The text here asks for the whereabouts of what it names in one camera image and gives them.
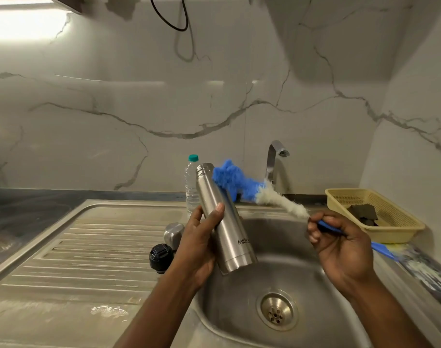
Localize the person's left hand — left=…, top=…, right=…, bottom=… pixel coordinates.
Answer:
left=169, top=202, right=225, bottom=291

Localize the person's right hand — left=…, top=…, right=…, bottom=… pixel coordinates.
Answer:
left=307, top=209, right=378, bottom=300

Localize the stainless steel flask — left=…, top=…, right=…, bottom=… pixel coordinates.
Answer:
left=196, top=162, right=258, bottom=276

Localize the blue and white bottle brush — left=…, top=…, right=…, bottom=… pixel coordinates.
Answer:
left=212, top=159, right=400, bottom=262

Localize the person's right forearm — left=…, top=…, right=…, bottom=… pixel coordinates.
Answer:
left=345, top=273, right=435, bottom=348

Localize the person's left forearm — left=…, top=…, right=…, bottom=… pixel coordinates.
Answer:
left=113, top=266, right=206, bottom=348

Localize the dark scrub pad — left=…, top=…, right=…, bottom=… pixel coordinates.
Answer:
left=347, top=203, right=379, bottom=227

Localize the clear plastic bottle green cap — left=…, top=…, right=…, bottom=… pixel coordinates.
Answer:
left=184, top=154, right=201, bottom=216

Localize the steel flask cup lid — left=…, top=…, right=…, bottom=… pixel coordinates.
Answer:
left=164, top=223, right=185, bottom=250

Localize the black flask stopper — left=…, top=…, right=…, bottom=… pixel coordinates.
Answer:
left=149, top=244, right=175, bottom=275

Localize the chrome sink faucet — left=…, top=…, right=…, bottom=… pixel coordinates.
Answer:
left=265, top=140, right=290, bottom=189

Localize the yellow plastic basket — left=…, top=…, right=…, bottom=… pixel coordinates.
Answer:
left=325, top=188, right=426, bottom=244

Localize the round steel drain strainer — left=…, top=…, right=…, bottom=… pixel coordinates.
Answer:
left=257, top=290, right=299, bottom=331

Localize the stainless steel sink with drainboard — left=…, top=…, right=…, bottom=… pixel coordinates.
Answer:
left=0, top=199, right=441, bottom=348

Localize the under-cabinet strip light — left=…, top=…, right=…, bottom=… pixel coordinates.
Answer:
left=0, top=0, right=56, bottom=7

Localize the black cable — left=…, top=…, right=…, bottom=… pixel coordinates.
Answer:
left=149, top=0, right=189, bottom=32

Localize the dark wall cabinet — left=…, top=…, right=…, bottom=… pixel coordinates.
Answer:
left=50, top=0, right=85, bottom=14

